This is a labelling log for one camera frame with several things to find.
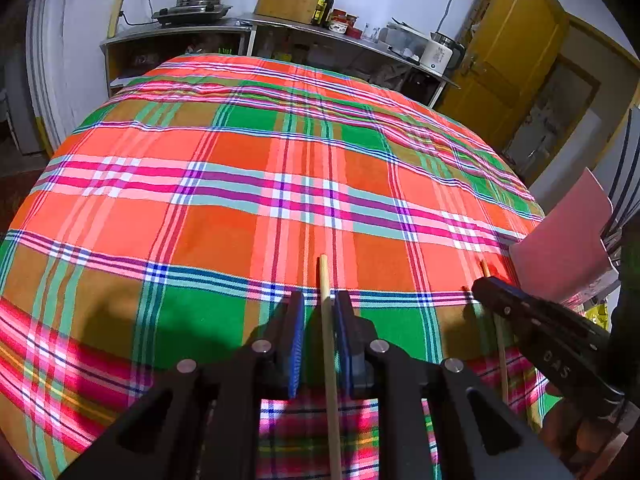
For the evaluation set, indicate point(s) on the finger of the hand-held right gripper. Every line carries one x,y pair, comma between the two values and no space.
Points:
500,300
575,325

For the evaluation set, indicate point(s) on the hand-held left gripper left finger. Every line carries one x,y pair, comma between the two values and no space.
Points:
296,345

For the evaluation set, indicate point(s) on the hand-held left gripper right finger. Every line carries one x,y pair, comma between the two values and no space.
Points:
345,350

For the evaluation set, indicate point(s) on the wooden chopstick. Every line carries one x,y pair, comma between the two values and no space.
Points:
501,355
327,310

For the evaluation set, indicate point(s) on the person's right hand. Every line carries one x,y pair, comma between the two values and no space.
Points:
575,440

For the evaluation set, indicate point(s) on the pink board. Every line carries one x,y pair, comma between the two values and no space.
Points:
565,240

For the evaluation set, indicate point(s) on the plaid orange green tablecloth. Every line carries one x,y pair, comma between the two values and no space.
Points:
200,200

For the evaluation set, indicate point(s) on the yellow wooden door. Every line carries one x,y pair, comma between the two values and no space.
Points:
505,55

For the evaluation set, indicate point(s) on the white electric cooker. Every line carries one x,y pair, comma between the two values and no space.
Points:
442,55

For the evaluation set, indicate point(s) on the steel kitchen counter shelf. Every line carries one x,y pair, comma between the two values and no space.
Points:
300,32

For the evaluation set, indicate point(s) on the red lidded jar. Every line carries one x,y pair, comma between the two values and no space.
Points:
341,21

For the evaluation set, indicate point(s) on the dark oil bottle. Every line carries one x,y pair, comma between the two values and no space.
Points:
330,10

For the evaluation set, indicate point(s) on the yellow oil bottle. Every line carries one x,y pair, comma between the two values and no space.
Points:
318,9

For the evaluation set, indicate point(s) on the steel gas stove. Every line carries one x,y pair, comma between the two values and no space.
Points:
192,14

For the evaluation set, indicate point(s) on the yellow power strip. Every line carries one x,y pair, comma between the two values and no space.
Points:
116,12

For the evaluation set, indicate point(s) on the yellow door frame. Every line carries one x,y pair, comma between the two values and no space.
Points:
595,90

